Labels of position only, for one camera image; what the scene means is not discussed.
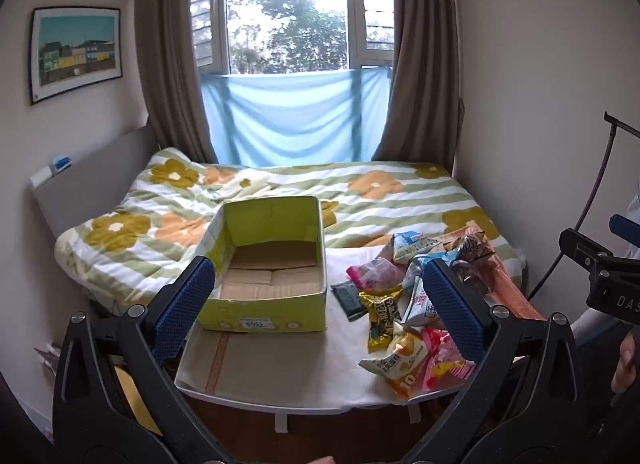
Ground orange white snack packet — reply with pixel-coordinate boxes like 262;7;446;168
359;331;432;401

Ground grey headboard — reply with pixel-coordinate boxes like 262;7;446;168
31;127;162;236

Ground white table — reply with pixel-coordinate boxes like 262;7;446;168
174;239;528;419

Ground brown chocolate snack packet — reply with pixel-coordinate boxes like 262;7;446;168
444;234;485;265

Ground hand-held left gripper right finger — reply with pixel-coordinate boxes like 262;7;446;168
422;257;589;445

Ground white blue snack packet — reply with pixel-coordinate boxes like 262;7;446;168
399;288;442;330

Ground light blue cloth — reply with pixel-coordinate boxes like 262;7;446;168
200;68;392;167

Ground pink white snack packet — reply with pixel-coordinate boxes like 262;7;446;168
346;258;405;293

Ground framed wall picture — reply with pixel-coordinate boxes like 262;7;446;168
28;6;123;106

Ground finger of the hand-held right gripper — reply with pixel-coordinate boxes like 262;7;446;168
609;213;640;246
558;227;617;267

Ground floral striped blanket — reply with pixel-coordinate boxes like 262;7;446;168
54;147;527;306

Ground white framed window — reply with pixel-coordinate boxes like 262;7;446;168
187;0;397;76

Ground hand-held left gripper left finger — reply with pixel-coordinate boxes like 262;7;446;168
52;255;217;445

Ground brown curtain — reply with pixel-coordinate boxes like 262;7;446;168
132;0;218;165
372;0;462;171

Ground blue yellow pillow packet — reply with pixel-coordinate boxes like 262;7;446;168
391;231;443;266

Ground purple snack packet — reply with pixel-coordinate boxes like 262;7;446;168
450;258;495;296

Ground black cable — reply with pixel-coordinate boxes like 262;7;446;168
529;111;640;297

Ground dark green flat packet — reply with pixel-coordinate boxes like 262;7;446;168
330;280;375;322

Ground pink yellow snack packet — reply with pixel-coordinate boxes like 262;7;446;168
421;328;477;391

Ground yellow black snack packet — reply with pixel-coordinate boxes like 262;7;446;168
359;288;405;354

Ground yellow cardboard sheet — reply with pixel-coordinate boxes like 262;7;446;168
113;365;158;437

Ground green yellow cardboard box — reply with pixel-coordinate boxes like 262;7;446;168
195;195;328;334

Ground person's right hand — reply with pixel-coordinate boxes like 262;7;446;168
611;335;640;395

